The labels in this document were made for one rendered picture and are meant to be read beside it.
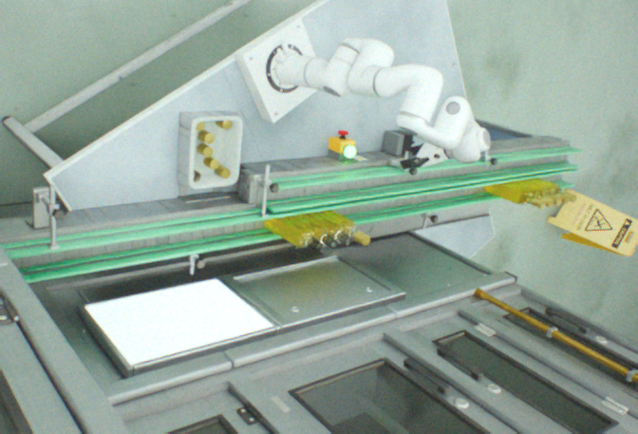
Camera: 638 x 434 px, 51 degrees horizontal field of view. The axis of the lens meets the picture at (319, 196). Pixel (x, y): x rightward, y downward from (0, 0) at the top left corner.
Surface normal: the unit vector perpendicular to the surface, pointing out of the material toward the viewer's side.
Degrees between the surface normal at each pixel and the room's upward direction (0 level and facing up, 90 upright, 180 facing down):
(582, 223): 76
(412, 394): 90
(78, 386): 90
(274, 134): 0
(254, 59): 5
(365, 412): 90
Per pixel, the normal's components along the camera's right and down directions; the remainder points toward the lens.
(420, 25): 0.61, 0.32
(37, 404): 0.11, -0.94
